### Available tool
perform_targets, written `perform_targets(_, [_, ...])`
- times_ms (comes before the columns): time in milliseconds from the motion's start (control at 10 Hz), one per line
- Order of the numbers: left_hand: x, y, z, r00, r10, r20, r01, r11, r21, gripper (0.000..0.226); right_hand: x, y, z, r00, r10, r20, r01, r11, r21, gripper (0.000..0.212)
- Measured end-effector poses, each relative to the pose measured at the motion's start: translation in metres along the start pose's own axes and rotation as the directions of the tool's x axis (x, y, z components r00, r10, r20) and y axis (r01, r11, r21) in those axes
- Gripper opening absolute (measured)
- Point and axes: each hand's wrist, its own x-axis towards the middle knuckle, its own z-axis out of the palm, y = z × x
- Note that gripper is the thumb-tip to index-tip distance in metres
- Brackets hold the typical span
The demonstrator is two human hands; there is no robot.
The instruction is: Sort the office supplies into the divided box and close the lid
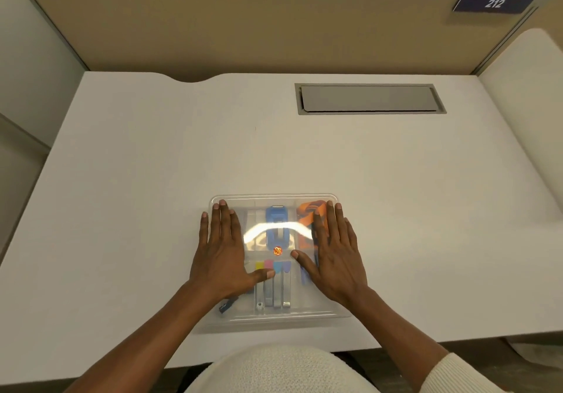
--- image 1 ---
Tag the white knit sweater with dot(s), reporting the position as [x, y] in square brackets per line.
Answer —
[281, 370]

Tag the person's right hand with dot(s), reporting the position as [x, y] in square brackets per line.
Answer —
[336, 265]

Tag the metal pry tool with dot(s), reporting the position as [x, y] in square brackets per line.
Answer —
[259, 296]
[268, 291]

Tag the blue plastic opening tool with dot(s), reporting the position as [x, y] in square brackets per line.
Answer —
[277, 221]

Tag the person's right forearm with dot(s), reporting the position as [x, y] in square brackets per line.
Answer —
[396, 340]

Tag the clear plastic storage box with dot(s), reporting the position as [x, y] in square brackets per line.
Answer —
[272, 318]

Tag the small dark blue tool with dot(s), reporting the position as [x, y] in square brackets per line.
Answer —
[228, 304]

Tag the white neighbouring desk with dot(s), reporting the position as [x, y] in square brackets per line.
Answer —
[528, 98]

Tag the person's right thumb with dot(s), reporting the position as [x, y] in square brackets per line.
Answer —
[303, 263]

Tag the light purple triangular pick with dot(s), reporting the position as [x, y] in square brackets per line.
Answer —
[286, 267]

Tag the tan fabric partition panel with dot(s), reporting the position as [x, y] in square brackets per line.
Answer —
[264, 19]

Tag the person's left hand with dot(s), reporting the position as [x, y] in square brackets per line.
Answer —
[217, 261]

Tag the person's left middle finger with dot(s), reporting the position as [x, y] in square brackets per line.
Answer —
[225, 225]

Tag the person's left little finger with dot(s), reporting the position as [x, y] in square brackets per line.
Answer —
[204, 232]

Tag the person's left forearm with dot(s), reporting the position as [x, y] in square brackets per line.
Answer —
[145, 344]

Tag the dark blue number sign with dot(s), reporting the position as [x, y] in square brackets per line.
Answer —
[494, 2]

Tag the person's right middle finger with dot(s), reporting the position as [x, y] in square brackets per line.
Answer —
[330, 225]

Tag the person's right little finger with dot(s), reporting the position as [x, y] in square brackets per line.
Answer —
[350, 236]

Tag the person's left thumb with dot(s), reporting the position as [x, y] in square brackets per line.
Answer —
[259, 275]

